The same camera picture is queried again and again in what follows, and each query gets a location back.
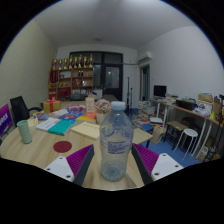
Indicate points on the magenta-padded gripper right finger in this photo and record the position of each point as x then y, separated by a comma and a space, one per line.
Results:
163, 166

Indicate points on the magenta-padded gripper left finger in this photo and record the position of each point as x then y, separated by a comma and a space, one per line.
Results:
61, 168

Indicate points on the clear plastic water bottle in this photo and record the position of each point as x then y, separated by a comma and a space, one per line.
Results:
116, 143

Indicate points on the flat round red coaster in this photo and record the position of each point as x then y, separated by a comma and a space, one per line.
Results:
62, 146

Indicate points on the teal notebook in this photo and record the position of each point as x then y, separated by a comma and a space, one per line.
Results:
61, 126

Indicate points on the white round stool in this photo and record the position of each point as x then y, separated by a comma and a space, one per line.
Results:
190, 132

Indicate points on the white printed paper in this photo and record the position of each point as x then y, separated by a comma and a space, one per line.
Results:
48, 123

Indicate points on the pale green cup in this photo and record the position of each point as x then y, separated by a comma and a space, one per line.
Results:
24, 131

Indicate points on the beige book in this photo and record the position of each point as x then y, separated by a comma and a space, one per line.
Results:
33, 122

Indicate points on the blue and red flyer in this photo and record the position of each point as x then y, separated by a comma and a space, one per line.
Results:
41, 116

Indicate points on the stack of books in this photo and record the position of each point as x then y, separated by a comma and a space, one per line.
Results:
146, 111

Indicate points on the orange red book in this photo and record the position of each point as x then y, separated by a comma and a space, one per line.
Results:
87, 117

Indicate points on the long side desk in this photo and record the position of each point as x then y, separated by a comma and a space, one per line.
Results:
186, 110

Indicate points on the pink packet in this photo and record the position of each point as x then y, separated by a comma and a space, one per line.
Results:
76, 108

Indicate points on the yellow gift box red ribbon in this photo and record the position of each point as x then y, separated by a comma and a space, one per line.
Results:
51, 106

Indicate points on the small standing card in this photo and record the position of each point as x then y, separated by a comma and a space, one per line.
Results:
90, 104

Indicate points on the black office chair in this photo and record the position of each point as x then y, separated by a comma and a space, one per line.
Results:
19, 108

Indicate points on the black computer monitor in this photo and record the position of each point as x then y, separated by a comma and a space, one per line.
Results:
160, 90

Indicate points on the purple sign board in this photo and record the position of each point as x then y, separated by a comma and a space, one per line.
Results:
4, 118

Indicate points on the grey padded chair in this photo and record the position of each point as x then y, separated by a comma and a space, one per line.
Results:
109, 97

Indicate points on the wooden shelf unit with trophies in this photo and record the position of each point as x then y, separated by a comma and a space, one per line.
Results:
71, 80

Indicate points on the dark glass door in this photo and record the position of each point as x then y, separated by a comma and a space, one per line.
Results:
111, 76

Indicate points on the white wall air conditioner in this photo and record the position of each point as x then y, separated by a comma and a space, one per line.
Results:
144, 56

